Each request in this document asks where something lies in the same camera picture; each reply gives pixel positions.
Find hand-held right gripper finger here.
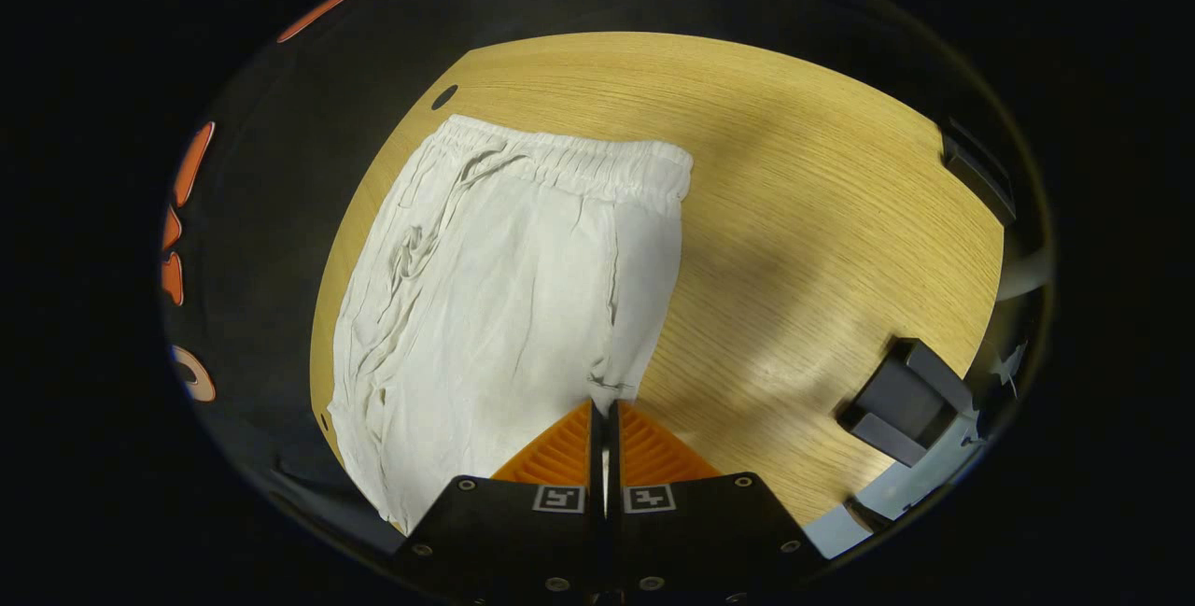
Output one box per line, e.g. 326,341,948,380
609,401,828,603
392,401,608,603

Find pale curved object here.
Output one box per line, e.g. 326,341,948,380
997,247,1056,301

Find white jeans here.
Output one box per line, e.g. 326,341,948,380
327,114,695,537

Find black flat bar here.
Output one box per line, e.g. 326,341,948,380
936,116,1019,229

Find black angular block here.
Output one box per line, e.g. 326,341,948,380
834,337,978,469

